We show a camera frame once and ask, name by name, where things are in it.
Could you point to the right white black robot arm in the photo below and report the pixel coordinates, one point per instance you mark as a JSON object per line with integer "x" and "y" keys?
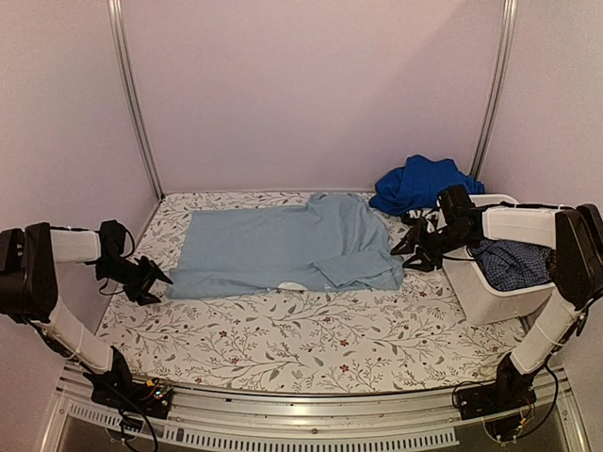
{"x": 575, "y": 265}

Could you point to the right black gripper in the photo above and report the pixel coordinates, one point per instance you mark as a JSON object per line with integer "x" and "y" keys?
{"x": 428, "y": 261}

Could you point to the dark blue checkered garment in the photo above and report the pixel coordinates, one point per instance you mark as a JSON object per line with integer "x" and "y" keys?
{"x": 511, "y": 265}

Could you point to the right aluminium frame post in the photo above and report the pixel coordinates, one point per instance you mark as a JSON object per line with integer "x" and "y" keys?
{"x": 503, "y": 55}

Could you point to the left aluminium frame post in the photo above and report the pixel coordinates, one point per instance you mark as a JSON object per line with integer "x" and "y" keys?
{"x": 118, "y": 30}

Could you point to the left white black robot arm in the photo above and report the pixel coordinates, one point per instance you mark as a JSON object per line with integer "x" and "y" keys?
{"x": 30, "y": 294}

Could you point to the floral patterned table mat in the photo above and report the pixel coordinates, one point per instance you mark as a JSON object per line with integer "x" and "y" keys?
{"x": 414, "y": 338}

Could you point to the light blue shirt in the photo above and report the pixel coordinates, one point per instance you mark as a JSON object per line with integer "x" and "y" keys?
{"x": 333, "y": 243}

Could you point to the aluminium frame post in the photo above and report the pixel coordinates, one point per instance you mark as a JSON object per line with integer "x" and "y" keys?
{"x": 118, "y": 30}
{"x": 503, "y": 55}

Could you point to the dark green printed garment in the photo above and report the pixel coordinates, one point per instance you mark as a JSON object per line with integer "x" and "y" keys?
{"x": 410, "y": 218}

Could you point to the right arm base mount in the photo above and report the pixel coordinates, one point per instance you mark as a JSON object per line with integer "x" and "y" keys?
{"x": 510, "y": 390}

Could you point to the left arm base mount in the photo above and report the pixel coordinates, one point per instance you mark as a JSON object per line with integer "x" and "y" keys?
{"x": 116, "y": 388}

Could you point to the blue pleated skirt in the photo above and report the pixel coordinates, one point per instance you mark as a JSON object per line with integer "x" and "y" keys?
{"x": 416, "y": 185}

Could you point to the white plastic laundry basket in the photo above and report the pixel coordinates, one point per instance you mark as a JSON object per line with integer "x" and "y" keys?
{"x": 483, "y": 304}

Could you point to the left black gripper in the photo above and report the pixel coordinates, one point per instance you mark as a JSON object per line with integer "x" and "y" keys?
{"x": 138, "y": 293}

